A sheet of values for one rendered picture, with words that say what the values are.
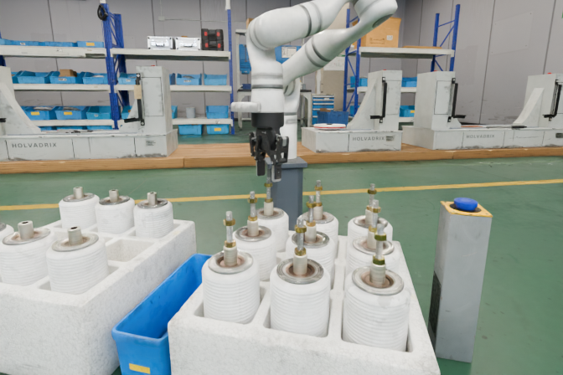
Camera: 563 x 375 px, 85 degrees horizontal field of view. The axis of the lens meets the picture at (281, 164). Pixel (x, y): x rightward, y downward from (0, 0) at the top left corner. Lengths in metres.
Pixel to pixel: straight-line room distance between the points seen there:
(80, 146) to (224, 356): 2.46
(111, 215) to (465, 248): 0.82
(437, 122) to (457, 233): 2.66
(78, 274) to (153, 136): 2.05
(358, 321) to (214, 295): 0.22
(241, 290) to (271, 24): 0.49
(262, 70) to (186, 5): 8.68
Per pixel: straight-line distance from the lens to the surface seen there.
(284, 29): 0.68
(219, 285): 0.52
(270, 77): 0.67
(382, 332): 0.51
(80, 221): 1.01
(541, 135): 4.01
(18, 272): 0.79
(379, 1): 0.86
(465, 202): 0.68
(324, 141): 2.73
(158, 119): 2.72
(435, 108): 3.25
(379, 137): 2.92
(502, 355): 0.88
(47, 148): 2.95
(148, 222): 0.86
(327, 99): 6.22
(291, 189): 1.14
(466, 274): 0.72
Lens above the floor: 0.51
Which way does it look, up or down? 11 degrees down
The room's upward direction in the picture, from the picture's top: straight up
